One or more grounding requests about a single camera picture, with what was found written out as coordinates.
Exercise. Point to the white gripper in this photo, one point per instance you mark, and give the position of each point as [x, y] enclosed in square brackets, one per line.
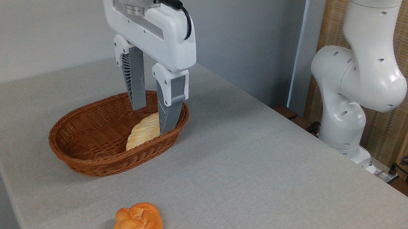
[159, 33]

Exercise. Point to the pale twisted bread loaf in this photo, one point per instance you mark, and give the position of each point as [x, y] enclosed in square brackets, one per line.
[142, 131]

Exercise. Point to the orange knotted bread roll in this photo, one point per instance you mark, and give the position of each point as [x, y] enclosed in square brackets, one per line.
[139, 225]

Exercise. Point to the brown wicker basket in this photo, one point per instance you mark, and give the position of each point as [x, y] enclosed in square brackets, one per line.
[98, 163]

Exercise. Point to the brown wooden base board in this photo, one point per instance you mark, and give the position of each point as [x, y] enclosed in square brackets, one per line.
[286, 112]

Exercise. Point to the grey tablecloth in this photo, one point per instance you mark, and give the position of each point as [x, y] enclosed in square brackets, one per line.
[259, 180]

